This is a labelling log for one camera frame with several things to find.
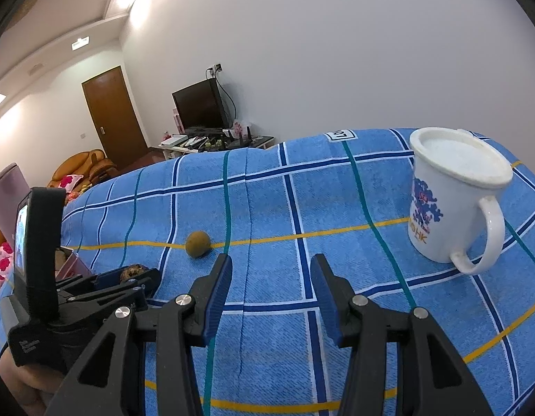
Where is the shrivelled dark passion fruit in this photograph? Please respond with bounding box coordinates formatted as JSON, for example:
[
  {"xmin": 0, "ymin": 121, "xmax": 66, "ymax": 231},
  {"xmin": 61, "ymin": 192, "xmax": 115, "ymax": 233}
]
[{"xmin": 119, "ymin": 264, "xmax": 148, "ymax": 283}]

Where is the small brown-green longan fruit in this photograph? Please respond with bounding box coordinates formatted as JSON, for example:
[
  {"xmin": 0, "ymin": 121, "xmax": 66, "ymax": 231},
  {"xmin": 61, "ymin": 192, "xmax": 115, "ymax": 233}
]
[{"xmin": 184, "ymin": 230, "xmax": 212, "ymax": 259}]

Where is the rectangular metal tin tray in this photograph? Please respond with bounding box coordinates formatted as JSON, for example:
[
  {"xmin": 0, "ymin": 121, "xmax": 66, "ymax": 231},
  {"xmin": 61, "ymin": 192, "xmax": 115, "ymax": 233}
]
[{"xmin": 55, "ymin": 247, "xmax": 92, "ymax": 281}]

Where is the pink floral cushion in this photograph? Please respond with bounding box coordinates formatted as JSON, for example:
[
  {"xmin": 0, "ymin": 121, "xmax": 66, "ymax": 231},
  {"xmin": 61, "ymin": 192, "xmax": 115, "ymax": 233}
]
[
  {"xmin": 0, "ymin": 241, "xmax": 14, "ymax": 289},
  {"xmin": 58, "ymin": 174, "xmax": 84, "ymax": 192}
]

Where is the orange leather armchair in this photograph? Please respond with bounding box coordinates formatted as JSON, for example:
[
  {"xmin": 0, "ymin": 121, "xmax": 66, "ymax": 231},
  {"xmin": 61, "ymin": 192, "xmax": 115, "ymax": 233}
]
[{"xmin": 47, "ymin": 149, "xmax": 120, "ymax": 190}]

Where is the brown wooden door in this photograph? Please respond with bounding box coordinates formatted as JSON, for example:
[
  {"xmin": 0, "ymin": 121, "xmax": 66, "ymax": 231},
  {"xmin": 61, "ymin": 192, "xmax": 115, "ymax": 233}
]
[{"xmin": 81, "ymin": 66, "xmax": 148, "ymax": 169}]

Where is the white tv stand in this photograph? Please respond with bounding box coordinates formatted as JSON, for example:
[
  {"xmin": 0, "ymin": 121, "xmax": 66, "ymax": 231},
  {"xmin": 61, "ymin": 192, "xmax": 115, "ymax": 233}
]
[{"xmin": 152, "ymin": 131, "xmax": 275, "ymax": 160}]

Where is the white printed mug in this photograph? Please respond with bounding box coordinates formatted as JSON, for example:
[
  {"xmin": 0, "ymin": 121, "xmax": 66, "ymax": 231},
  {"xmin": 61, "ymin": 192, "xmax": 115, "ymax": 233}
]
[{"xmin": 408, "ymin": 127, "xmax": 513, "ymax": 275}]

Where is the blue plaid tablecloth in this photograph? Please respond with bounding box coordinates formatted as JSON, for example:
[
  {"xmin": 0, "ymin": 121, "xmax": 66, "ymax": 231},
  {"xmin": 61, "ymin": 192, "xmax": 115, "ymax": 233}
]
[{"xmin": 61, "ymin": 129, "xmax": 535, "ymax": 415}]

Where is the black television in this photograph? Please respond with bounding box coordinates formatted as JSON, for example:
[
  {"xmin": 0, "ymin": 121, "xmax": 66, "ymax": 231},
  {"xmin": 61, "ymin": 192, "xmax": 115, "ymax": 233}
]
[{"xmin": 172, "ymin": 78, "xmax": 230, "ymax": 130}]

